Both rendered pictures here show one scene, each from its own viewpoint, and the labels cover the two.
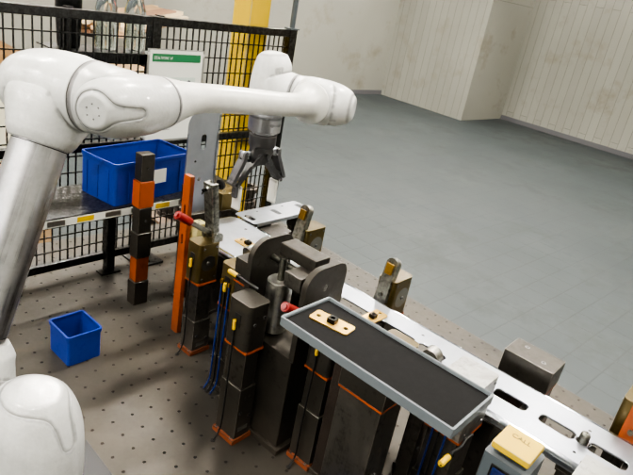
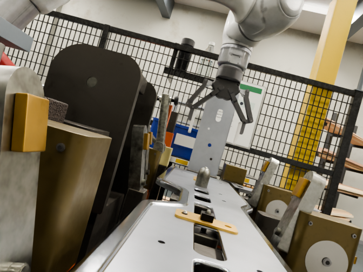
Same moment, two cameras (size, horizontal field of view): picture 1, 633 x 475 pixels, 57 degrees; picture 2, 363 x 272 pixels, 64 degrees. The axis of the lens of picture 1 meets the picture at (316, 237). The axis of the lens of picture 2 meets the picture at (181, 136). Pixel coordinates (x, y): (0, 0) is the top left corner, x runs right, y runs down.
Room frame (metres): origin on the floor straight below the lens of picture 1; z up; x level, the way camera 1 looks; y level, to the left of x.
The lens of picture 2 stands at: (1.00, -0.46, 1.09)
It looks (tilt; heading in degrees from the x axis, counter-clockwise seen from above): 1 degrees up; 55
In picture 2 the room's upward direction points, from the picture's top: 16 degrees clockwise
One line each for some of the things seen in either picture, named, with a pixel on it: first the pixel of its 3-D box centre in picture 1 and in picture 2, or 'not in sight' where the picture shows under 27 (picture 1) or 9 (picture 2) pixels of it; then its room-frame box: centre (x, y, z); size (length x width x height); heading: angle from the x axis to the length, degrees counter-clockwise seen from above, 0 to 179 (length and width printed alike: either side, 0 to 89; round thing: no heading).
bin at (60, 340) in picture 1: (75, 337); not in sight; (1.32, 0.59, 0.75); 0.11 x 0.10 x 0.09; 52
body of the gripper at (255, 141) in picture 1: (261, 148); (227, 83); (1.56, 0.19, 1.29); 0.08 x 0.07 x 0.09; 142
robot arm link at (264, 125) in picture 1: (265, 122); (233, 60); (1.56, 0.19, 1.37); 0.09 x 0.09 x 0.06
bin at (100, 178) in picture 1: (137, 170); (182, 141); (1.75, 0.60, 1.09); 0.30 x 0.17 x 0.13; 150
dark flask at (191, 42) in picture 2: (68, 14); (183, 56); (1.78, 0.84, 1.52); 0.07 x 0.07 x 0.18
